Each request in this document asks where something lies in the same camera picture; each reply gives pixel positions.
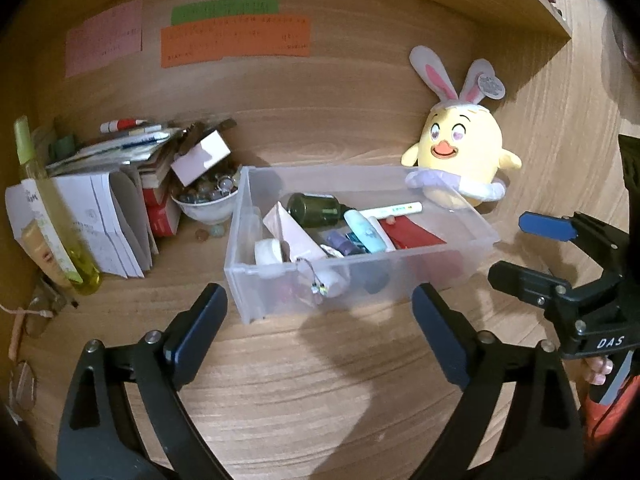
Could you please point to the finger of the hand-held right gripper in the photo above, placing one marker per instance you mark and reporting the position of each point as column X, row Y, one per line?
column 545, row 226
column 525, row 282

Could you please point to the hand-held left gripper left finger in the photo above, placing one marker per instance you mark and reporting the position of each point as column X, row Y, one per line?
column 200, row 335

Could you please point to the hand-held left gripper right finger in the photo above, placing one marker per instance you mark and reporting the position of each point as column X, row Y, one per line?
column 440, row 335

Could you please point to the clear plastic bin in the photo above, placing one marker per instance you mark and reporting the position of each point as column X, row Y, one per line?
column 280, row 300

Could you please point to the red card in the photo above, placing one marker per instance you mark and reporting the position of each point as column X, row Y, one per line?
column 410, row 235

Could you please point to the white tape roll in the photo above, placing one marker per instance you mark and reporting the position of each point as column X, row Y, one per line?
column 269, row 252

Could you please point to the pale green marker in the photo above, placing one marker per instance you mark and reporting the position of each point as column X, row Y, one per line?
column 395, row 208

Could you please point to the pink squeeze tube white cap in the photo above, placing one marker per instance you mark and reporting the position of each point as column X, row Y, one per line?
column 295, row 232

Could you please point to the dark green pump bottle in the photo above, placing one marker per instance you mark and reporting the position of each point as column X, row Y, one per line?
column 315, row 210

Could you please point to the person's right hand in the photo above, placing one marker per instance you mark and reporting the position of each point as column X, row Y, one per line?
column 597, row 370

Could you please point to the pale glass marble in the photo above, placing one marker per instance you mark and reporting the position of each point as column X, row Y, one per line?
column 217, row 230

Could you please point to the yellow chick plush toy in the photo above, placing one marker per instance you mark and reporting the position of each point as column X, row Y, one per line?
column 465, row 145

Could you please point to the small blue patterned packet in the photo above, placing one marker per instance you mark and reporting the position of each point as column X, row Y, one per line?
column 356, row 244

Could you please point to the white bowl of marbles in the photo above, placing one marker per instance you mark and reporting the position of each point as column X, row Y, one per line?
column 205, row 207

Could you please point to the red box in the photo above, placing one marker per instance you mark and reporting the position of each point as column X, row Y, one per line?
column 162, row 212

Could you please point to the yellow spray bottle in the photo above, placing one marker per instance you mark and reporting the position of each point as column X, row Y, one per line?
column 82, row 270

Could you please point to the folded white paper leaflet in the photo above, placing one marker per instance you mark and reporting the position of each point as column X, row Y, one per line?
column 110, row 225

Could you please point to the eyeglasses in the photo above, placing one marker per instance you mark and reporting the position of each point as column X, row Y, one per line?
column 42, row 310

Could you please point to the orange yellow tube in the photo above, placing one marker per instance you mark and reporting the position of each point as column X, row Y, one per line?
column 42, row 255

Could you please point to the stack of books and papers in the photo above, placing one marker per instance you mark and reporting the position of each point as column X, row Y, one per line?
column 125, row 147

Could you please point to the brown blurred object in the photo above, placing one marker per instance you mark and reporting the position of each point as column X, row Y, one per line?
column 630, row 40

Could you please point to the white tube green print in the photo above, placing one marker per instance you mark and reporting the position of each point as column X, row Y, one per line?
column 37, row 200

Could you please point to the red and white pen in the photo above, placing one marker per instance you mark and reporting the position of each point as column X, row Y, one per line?
column 125, row 125

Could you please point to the small green box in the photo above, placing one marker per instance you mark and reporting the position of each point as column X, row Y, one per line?
column 64, row 146

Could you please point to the orange paper note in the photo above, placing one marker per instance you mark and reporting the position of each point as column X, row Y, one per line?
column 235, row 42

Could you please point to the pink paper note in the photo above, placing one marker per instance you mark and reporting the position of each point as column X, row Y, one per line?
column 102, row 37

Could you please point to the green paper strip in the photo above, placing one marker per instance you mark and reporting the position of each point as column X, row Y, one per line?
column 225, row 11

